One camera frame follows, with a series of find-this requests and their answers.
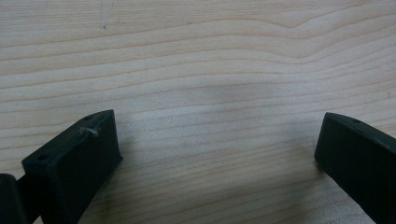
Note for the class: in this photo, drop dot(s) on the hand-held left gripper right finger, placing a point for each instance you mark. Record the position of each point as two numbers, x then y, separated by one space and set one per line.
361 161

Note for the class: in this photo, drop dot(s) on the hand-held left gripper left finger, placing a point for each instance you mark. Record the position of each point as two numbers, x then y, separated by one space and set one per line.
73 168

